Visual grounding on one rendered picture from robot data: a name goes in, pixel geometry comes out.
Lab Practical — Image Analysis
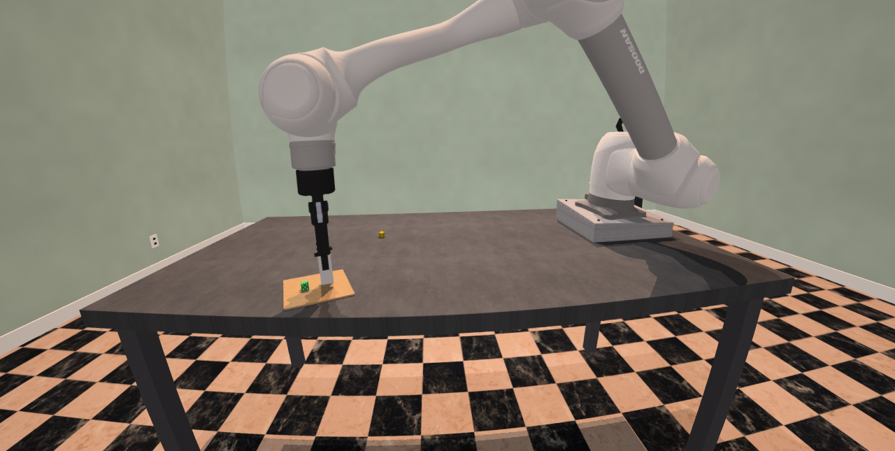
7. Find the orange mat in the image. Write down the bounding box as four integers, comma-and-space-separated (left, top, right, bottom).
283, 269, 355, 311

